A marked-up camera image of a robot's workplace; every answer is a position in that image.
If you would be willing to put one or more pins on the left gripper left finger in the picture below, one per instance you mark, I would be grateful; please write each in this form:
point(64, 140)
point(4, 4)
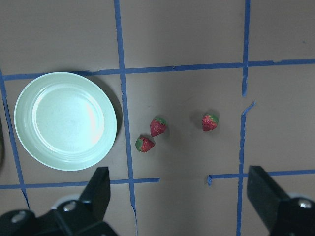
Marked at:
point(92, 202)

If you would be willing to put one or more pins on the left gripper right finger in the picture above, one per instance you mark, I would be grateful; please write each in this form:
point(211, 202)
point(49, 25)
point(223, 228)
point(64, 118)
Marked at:
point(283, 214)

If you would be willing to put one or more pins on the red strawberry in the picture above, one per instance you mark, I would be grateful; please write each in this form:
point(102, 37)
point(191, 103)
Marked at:
point(209, 122)
point(143, 144)
point(158, 126)

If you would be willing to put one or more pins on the light green plate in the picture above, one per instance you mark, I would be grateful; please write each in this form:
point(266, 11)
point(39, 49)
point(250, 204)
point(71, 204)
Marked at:
point(65, 121)

